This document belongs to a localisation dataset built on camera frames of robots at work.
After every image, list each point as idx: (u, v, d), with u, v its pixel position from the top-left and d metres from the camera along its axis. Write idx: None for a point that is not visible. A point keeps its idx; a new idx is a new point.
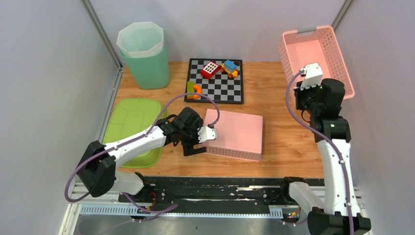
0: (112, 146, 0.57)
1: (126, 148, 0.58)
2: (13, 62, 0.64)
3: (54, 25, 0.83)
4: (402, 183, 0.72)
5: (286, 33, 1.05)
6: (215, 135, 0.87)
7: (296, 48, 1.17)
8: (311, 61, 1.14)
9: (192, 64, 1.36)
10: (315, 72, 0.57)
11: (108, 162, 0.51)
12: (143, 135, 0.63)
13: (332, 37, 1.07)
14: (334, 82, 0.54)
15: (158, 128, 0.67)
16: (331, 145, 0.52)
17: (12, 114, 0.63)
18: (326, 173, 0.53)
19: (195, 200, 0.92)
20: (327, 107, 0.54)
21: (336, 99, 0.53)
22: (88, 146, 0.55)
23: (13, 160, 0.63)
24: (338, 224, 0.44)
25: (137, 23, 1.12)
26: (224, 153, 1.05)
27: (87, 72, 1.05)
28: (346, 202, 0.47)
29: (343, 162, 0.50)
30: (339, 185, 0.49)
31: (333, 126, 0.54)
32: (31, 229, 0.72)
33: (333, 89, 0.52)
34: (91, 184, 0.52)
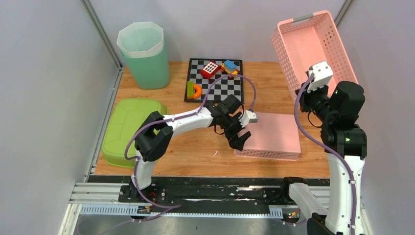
0: (171, 117, 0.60)
1: (180, 121, 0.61)
2: (13, 62, 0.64)
3: (55, 26, 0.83)
4: (403, 184, 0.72)
5: (282, 22, 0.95)
6: (255, 115, 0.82)
7: (292, 37, 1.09)
8: (308, 51, 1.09)
9: (192, 64, 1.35)
10: (325, 73, 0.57)
11: (167, 130, 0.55)
12: (194, 113, 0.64)
13: (330, 23, 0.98)
14: (351, 88, 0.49)
15: (207, 109, 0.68)
16: (342, 164, 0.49)
17: (12, 114, 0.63)
18: (332, 189, 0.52)
19: (195, 200, 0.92)
20: (342, 116, 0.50)
21: (353, 107, 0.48)
22: (149, 115, 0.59)
23: (13, 160, 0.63)
24: None
25: (137, 23, 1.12)
26: (252, 154, 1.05)
27: (87, 72, 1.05)
28: (350, 223, 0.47)
29: (354, 182, 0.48)
30: (345, 206, 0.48)
31: (348, 140, 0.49)
32: (32, 229, 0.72)
33: (350, 97, 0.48)
34: (147, 150, 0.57)
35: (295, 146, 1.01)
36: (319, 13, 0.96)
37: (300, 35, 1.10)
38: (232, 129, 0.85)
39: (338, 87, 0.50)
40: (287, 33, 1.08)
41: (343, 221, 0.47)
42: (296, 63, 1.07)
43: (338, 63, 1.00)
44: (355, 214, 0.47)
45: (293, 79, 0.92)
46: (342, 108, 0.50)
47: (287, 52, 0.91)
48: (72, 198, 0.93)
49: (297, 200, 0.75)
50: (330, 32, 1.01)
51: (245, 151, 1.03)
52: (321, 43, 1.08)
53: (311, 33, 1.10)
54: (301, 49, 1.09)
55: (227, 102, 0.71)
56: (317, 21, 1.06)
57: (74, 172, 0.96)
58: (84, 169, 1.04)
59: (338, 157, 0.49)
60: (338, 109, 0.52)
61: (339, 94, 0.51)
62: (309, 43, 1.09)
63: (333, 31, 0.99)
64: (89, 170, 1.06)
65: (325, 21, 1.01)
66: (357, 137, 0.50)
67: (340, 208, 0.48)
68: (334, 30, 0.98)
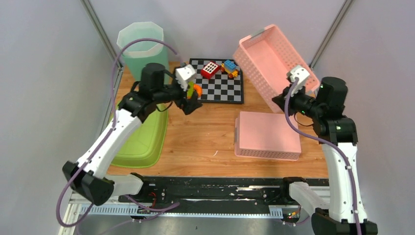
0: (84, 161, 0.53)
1: (99, 155, 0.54)
2: (13, 62, 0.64)
3: (55, 26, 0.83)
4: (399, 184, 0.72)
5: (242, 40, 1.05)
6: (192, 73, 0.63)
7: (251, 51, 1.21)
8: (267, 61, 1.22)
9: (192, 64, 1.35)
10: (303, 75, 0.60)
11: (88, 180, 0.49)
12: (111, 129, 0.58)
13: (279, 35, 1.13)
14: (335, 81, 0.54)
15: (126, 110, 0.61)
16: (336, 151, 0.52)
17: (12, 114, 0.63)
18: (331, 179, 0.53)
19: (195, 200, 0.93)
20: (331, 107, 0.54)
21: (340, 98, 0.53)
22: (62, 171, 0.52)
23: (12, 160, 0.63)
24: (345, 231, 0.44)
25: (136, 23, 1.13)
26: (253, 154, 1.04)
27: (87, 72, 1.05)
28: (353, 209, 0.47)
29: (350, 168, 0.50)
30: (346, 193, 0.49)
31: (339, 128, 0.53)
32: (32, 229, 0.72)
33: (335, 89, 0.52)
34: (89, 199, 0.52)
35: (296, 146, 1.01)
36: (269, 27, 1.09)
37: (255, 50, 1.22)
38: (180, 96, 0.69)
39: (323, 82, 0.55)
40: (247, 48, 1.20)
41: (345, 207, 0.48)
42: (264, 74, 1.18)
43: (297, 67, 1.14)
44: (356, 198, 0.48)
45: (268, 89, 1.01)
46: (329, 100, 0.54)
47: (255, 65, 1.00)
48: (72, 198, 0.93)
49: (299, 201, 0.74)
50: (281, 41, 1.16)
51: (245, 151, 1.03)
52: (276, 54, 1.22)
53: (264, 46, 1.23)
54: (260, 61, 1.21)
55: (144, 82, 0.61)
56: (267, 35, 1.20)
57: None
58: None
59: (331, 146, 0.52)
60: (324, 102, 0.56)
61: (325, 88, 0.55)
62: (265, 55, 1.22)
63: (283, 40, 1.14)
64: None
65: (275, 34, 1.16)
66: (347, 126, 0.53)
67: (341, 195, 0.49)
68: (283, 37, 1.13)
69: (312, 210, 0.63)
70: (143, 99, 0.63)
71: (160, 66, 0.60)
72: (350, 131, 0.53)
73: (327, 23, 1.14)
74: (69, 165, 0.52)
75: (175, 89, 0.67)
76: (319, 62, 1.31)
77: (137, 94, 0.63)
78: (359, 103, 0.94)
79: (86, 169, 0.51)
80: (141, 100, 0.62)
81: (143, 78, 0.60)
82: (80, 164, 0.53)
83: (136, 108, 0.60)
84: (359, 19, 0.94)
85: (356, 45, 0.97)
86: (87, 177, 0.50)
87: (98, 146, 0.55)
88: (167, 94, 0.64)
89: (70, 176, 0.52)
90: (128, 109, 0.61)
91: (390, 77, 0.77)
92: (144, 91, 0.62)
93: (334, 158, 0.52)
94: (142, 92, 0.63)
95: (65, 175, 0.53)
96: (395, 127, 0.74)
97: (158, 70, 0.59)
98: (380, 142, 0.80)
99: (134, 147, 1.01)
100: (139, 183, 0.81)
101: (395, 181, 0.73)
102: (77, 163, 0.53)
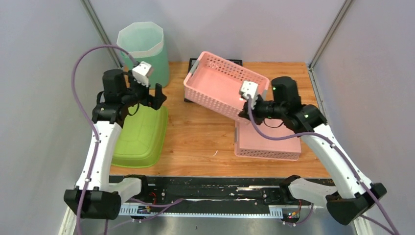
0: (84, 181, 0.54)
1: (97, 170, 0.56)
2: (13, 62, 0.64)
3: (54, 25, 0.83)
4: (399, 185, 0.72)
5: (186, 79, 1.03)
6: (148, 68, 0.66)
7: (206, 81, 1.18)
8: (225, 83, 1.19)
9: (192, 64, 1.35)
10: (253, 86, 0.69)
11: (96, 196, 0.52)
12: (97, 143, 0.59)
13: (215, 58, 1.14)
14: (281, 80, 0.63)
15: (99, 124, 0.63)
16: (317, 136, 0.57)
17: (11, 113, 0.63)
18: (325, 161, 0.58)
19: (194, 200, 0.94)
20: (290, 102, 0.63)
21: (293, 92, 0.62)
22: (65, 200, 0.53)
23: (12, 160, 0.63)
24: (363, 204, 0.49)
25: (136, 23, 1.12)
26: (253, 154, 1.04)
27: (86, 72, 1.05)
28: (357, 180, 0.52)
29: (334, 145, 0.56)
30: (343, 169, 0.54)
31: (307, 116, 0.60)
32: (32, 229, 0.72)
33: (287, 86, 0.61)
34: (104, 215, 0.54)
35: (295, 147, 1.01)
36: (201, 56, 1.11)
37: (207, 79, 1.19)
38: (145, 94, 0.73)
39: (274, 84, 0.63)
40: (197, 81, 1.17)
41: (351, 181, 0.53)
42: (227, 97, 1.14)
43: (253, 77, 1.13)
44: (353, 169, 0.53)
45: (228, 108, 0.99)
46: (286, 96, 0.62)
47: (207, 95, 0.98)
48: None
49: (306, 198, 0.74)
50: (219, 61, 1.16)
51: (245, 151, 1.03)
52: (220, 73, 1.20)
53: (204, 70, 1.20)
54: (219, 85, 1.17)
55: (109, 89, 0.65)
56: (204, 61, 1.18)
57: (74, 172, 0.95)
58: None
59: (310, 134, 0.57)
60: (284, 101, 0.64)
61: (277, 88, 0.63)
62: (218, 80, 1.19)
63: (218, 58, 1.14)
64: None
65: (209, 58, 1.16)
66: (311, 112, 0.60)
67: (341, 173, 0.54)
68: (220, 58, 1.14)
69: (324, 200, 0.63)
70: (114, 105, 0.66)
71: (116, 70, 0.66)
72: (317, 115, 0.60)
73: (327, 23, 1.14)
74: (69, 193, 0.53)
75: (139, 89, 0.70)
76: (319, 62, 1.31)
77: (106, 104, 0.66)
78: (359, 103, 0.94)
79: (90, 187, 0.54)
80: (113, 106, 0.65)
81: (106, 85, 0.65)
82: (81, 187, 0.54)
83: (111, 114, 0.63)
84: (359, 19, 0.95)
85: (356, 46, 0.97)
86: (94, 193, 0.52)
87: (92, 163, 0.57)
88: (133, 96, 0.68)
89: (77, 200, 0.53)
90: (104, 119, 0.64)
91: (389, 77, 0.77)
92: (112, 98, 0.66)
93: (318, 142, 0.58)
94: (109, 100, 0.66)
95: (68, 203, 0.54)
96: (395, 127, 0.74)
97: (116, 73, 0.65)
98: (380, 142, 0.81)
99: (134, 147, 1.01)
100: (137, 180, 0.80)
101: (394, 180, 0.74)
102: (77, 187, 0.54)
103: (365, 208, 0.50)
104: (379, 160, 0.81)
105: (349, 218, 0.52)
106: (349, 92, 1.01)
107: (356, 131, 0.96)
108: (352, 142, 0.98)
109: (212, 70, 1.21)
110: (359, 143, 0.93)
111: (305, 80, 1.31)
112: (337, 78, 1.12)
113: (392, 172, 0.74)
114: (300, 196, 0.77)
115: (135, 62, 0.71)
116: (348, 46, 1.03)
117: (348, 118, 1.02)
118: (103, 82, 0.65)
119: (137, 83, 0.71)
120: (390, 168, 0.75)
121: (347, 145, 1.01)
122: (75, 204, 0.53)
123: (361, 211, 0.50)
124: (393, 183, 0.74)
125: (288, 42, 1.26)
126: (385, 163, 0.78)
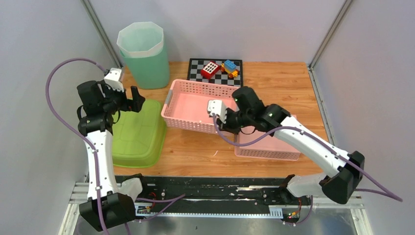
0: (95, 189, 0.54)
1: (104, 176, 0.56)
2: (13, 61, 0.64)
3: (54, 25, 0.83)
4: (399, 185, 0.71)
5: (163, 110, 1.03)
6: (119, 73, 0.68)
7: (185, 105, 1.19)
8: (203, 104, 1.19)
9: (192, 64, 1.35)
10: (217, 102, 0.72)
11: (113, 198, 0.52)
12: (96, 152, 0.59)
13: (188, 83, 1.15)
14: (240, 90, 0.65)
15: (92, 133, 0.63)
16: (286, 129, 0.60)
17: (11, 113, 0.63)
18: (302, 149, 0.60)
19: (195, 200, 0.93)
20: (253, 107, 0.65)
21: (253, 98, 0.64)
22: (83, 215, 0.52)
23: (11, 160, 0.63)
24: (349, 176, 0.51)
25: (137, 23, 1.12)
26: (253, 154, 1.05)
27: (86, 72, 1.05)
28: (335, 154, 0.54)
29: (303, 131, 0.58)
30: (319, 149, 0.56)
31: (272, 114, 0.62)
32: (32, 229, 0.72)
33: (246, 94, 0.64)
34: (125, 216, 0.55)
35: None
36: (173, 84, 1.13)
37: (185, 104, 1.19)
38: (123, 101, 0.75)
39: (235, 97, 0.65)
40: (176, 109, 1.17)
41: (330, 158, 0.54)
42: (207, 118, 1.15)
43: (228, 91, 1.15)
44: (328, 146, 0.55)
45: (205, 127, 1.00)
46: (248, 103, 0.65)
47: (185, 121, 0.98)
48: (72, 198, 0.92)
49: (305, 193, 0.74)
50: (191, 86, 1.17)
51: (245, 151, 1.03)
52: (194, 95, 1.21)
53: (178, 95, 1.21)
54: (193, 107, 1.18)
55: (88, 102, 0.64)
56: (179, 88, 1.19)
57: (74, 171, 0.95)
58: (84, 169, 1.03)
59: (278, 129, 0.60)
60: (247, 107, 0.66)
61: (239, 99, 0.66)
62: (196, 102, 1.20)
63: (189, 83, 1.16)
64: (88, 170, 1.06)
65: (182, 84, 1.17)
66: (274, 110, 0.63)
67: (318, 153, 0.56)
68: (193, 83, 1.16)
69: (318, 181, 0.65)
70: (98, 115, 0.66)
71: (89, 82, 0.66)
72: (279, 111, 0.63)
73: (327, 23, 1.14)
74: (83, 206, 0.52)
75: (116, 96, 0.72)
76: (319, 62, 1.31)
77: (89, 116, 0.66)
78: (359, 103, 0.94)
79: (103, 194, 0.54)
80: (98, 116, 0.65)
81: (85, 98, 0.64)
82: (94, 196, 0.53)
83: (100, 123, 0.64)
84: (359, 19, 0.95)
85: (356, 46, 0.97)
86: (109, 197, 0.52)
87: (98, 171, 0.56)
88: (112, 104, 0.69)
89: (95, 210, 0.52)
90: (94, 129, 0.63)
91: (389, 76, 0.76)
92: (94, 109, 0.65)
93: (288, 134, 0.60)
94: (91, 112, 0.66)
95: (84, 218, 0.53)
96: (395, 127, 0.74)
97: (91, 84, 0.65)
98: (380, 142, 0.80)
99: (135, 148, 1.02)
100: (137, 180, 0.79)
101: (394, 180, 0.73)
102: (90, 198, 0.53)
103: (352, 181, 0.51)
104: (379, 160, 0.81)
105: (344, 196, 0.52)
106: (349, 92, 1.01)
107: (356, 131, 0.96)
108: (352, 142, 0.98)
109: (190, 94, 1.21)
110: (359, 143, 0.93)
111: (306, 80, 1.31)
112: (337, 78, 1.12)
113: (392, 171, 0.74)
114: (298, 191, 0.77)
115: (104, 69, 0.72)
116: (348, 46, 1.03)
117: (348, 118, 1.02)
118: (80, 96, 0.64)
119: (113, 91, 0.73)
120: (390, 167, 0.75)
121: (347, 145, 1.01)
122: (92, 215, 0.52)
123: (351, 184, 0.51)
124: (393, 183, 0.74)
125: (288, 42, 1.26)
126: (386, 163, 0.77)
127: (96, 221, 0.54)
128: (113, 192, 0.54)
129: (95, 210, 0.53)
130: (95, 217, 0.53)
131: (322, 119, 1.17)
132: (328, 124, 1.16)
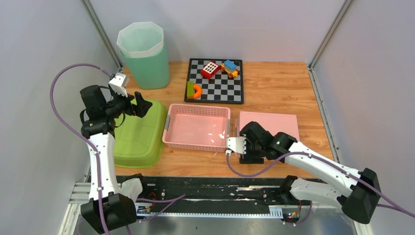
0: (97, 190, 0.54)
1: (107, 177, 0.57)
2: (12, 61, 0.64)
3: (54, 25, 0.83)
4: (402, 185, 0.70)
5: (164, 138, 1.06)
6: (123, 79, 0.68)
7: (183, 128, 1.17)
8: (199, 124, 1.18)
9: (192, 64, 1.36)
10: (232, 140, 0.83)
11: (114, 199, 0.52)
12: (97, 153, 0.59)
13: (183, 106, 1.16)
14: (246, 125, 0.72)
15: (94, 136, 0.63)
16: (293, 155, 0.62)
17: (10, 113, 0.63)
18: (312, 171, 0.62)
19: (195, 200, 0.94)
20: (262, 138, 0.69)
21: (259, 129, 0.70)
22: (84, 217, 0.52)
23: (10, 159, 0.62)
24: (362, 192, 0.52)
25: (137, 23, 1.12)
26: None
27: (87, 72, 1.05)
28: (345, 174, 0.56)
29: (311, 154, 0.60)
30: (329, 170, 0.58)
31: (278, 143, 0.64)
32: (32, 229, 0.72)
33: (252, 128, 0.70)
34: (127, 217, 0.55)
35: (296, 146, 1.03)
36: (171, 110, 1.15)
37: (182, 126, 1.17)
38: (127, 105, 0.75)
39: (243, 132, 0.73)
40: (174, 131, 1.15)
41: (341, 178, 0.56)
42: (203, 137, 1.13)
43: (216, 110, 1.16)
44: (337, 167, 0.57)
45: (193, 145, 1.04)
46: (255, 136, 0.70)
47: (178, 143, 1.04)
48: (72, 198, 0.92)
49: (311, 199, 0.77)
50: (186, 108, 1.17)
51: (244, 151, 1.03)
52: (193, 117, 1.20)
53: (177, 117, 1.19)
54: (191, 129, 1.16)
55: (90, 105, 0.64)
56: (175, 111, 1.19)
57: (74, 171, 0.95)
58: (84, 169, 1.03)
59: (287, 155, 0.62)
60: (256, 139, 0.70)
61: (247, 134, 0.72)
62: (194, 124, 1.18)
63: (187, 105, 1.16)
64: (88, 170, 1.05)
65: (179, 108, 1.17)
66: (281, 138, 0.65)
67: (329, 175, 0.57)
68: (190, 105, 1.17)
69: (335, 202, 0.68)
70: (100, 119, 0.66)
71: (92, 86, 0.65)
72: (287, 138, 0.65)
73: (327, 22, 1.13)
74: (84, 207, 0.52)
75: (120, 100, 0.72)
76: (319, 62, 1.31)
77: (92, 119, 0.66)
78: (359, 103, 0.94)
79: (105, 195, 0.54)
80: (101, 120, 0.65)
81: (87, 102, 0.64)
82: (95, 198, 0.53)
83: (103, 126, 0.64)
84: (359, 19, 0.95)
85: (356, 46, 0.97)
86: (111, 198, 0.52)
87: (99, 171, 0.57)
88: (114, 107, 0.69)
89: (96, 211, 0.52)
90: (96, 132, 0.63)
91: (390, 77, 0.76)
92: (96, 113, 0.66)
93: (297, 159, 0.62)
94: (94, 115, 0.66)
95: (86, 220, 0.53)
96: (395, 127, 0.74)
97: (96, 88, 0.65)
98: (380, 142, 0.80)
99: (135, 148, 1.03)
100: (137, 180, 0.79)
101: (395, 180, 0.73)
102: (91, 199, 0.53)
103: (368, 198, 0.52)
104: (379, 160, 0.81)
105: (363, 214, 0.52)
106: (350, 93, 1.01)
107: (357, 131, 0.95)
108: (353, 141, 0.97)
109: (187, 115, 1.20)
110: (359, 143, 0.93)
111: (306, 80, 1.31)
112: (338, 78, 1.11)
113: (393, 172, 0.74)
114: (301, 195, 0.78)
115: (109, 74, 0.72)
116: (348, 46, 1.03)
117: (348, 119, 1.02)
118: (83, 100, 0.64)
119: (118, 96, 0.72)
120: (391, 168, 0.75)
121: (347, 145, 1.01)
122: (94, 216, 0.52)
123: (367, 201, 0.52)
124: (394, 183, 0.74)
125: (289, 42, 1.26)
126: (386, 163, 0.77)
127: (97, 223, 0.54)
128: (114, 193, 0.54)
129: (96, 212, 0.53)
130: (96, 219, 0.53)
131: (322, 119, 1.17)
132: (328, 124, 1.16)
